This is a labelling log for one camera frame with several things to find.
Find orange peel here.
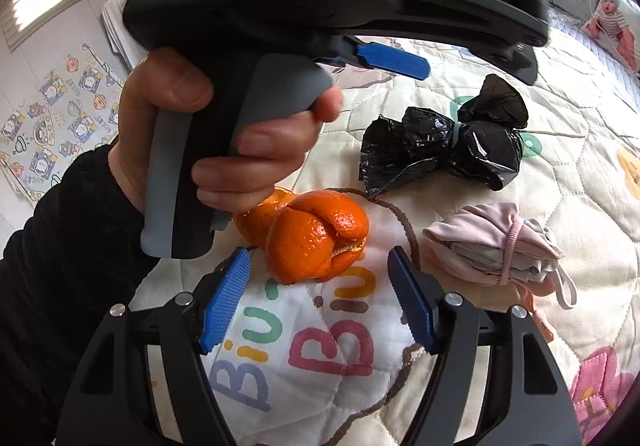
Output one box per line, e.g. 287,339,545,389
233,187,370,284

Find cartoon patterned quilt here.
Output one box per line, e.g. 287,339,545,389
204,12,639,445

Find pink face mask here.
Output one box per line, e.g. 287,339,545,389
423,202,578,310

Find small blinds window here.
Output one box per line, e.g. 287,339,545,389
1,0,81,52

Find left baby print pillow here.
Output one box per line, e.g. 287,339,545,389
582,0,639,74

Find left hand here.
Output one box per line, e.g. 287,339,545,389
106,47,345,214

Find left forearm black sleeve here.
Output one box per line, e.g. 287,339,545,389
1,146,157,445

